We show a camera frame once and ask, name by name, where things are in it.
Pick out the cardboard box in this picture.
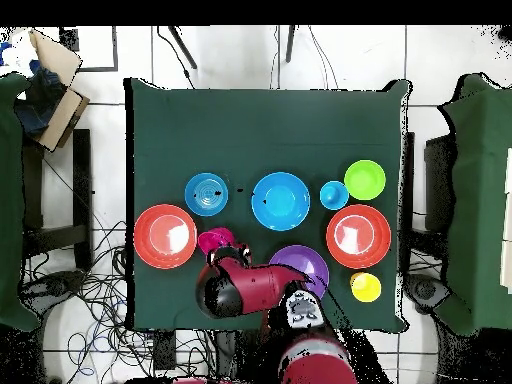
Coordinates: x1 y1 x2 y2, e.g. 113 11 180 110
15 29 91 153

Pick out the black stool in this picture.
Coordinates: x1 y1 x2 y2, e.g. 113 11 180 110
21 128 94 273

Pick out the blue cloth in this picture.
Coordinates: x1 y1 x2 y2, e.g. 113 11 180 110
13 65 67 137

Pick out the black stand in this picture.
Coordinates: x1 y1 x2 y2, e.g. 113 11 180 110
423 133 457 233

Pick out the green bowl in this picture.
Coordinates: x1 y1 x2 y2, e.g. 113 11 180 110
343 159 387 201

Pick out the large orange bowl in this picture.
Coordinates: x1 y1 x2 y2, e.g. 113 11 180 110
133 204 198 270
325 204 392 270

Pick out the black tripod leg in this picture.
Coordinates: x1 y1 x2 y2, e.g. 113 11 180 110
284 25 297 64
167 25 199 70

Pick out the grey pedestal foot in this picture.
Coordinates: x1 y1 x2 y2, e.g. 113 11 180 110
19 269 87 317
403 273 453 313

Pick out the black box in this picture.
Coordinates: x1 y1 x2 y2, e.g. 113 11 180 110
153 329 178 372

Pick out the pink bowl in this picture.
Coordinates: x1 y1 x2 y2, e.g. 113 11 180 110
197 226 237 257

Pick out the purple bowl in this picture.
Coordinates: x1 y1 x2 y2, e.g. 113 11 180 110
268 244 330 301

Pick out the yellow cup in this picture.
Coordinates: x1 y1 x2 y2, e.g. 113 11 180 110
350 272 383 304

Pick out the tangle of black cables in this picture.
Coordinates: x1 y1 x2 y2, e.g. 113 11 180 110
19 219 219 384

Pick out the dark grey frame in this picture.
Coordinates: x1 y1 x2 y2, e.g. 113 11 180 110
59 25 120 73

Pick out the green cloth covered table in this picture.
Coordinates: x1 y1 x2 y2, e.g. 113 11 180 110
0 73 41 333
435 73 512 337

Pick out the blue cup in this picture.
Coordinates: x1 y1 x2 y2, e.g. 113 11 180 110
319 180 350 211

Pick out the dark green tablecloth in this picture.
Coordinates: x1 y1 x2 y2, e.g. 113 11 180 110
124 77 413 333

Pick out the large blue bowl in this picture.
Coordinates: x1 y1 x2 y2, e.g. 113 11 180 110
250 171 312 232

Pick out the small blue bowl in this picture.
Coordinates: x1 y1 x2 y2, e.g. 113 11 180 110
184 172 230 218

